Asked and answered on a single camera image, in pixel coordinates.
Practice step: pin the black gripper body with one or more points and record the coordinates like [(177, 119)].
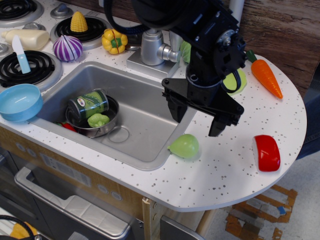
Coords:
[(203, 92)]

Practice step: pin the silver toy faucet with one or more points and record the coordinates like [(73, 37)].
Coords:
[(156, 58)]

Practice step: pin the green toy tin can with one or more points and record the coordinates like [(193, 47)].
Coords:
[(84, 106)]

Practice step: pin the grey stove knob left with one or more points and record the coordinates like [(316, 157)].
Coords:
[(5, 49)]

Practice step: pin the back right black burner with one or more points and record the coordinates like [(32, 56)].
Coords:
[(90, 39)]

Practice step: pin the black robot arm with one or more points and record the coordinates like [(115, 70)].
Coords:
[(217, 50)]

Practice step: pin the black burner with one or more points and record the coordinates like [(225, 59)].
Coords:
[(90, 39), (16, 13), (45, 70)]

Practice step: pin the yellow toy bell pepper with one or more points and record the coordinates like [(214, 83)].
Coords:
[(113, 41)]

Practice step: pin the front left black burner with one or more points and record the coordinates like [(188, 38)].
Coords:
[(45, 70)]

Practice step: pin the green toy pear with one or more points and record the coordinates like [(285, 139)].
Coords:
[(185, 146)]

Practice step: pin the small steel pot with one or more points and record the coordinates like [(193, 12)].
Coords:
[(83, 127)]

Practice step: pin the orange toy carrot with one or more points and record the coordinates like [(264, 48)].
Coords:
[(264, 74)]

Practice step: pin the silver oven door handle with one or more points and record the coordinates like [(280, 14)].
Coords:
[(74, 214)]

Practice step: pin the white blue toy knife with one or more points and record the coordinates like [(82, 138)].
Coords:
[(20, 54)]

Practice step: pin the grey metal pole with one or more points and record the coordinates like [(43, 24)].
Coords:
[(237, 6)]

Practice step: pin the yellow toy corn cob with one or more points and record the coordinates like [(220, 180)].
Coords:
[(78, 23)]

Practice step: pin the blue plastic bowl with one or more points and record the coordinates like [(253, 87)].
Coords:
[(20, 102)]

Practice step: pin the purple toy onion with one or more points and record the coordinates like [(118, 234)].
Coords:
[(67, 48)]

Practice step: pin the red toy apple slice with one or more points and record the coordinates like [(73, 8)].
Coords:
[(266, 153)]

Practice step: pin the green plastic plate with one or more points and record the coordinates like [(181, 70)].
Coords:
[(230, 82)]

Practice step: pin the grey stove knob middle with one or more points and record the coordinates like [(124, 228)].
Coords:
[(34, 26)]

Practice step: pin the grey metal sink basin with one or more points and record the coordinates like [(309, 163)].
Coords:
[(144, 128)]

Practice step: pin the yellow toy on floor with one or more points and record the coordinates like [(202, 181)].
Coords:
[(19, 232)]

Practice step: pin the cream toy bottle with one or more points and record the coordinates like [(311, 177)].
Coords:
[(31, 39)]

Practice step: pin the dark pot lid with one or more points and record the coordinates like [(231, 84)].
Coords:
[(134, 42)]

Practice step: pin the grey stove knob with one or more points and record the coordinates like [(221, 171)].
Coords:
[(34, 26), (62, 11), (5, 49)]

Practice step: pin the light green toy broccoli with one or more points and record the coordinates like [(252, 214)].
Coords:
[(98, 120)]

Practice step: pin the red toy pepper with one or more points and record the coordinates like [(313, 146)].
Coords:
[(66, 125)]

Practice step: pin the green toy cabbage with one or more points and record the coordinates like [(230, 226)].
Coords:
[(185, 49)]

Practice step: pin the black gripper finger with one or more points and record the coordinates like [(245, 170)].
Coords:
[(219, 123), (177, 107)]

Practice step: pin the back left black burner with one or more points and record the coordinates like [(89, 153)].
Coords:
[(16, 13)]

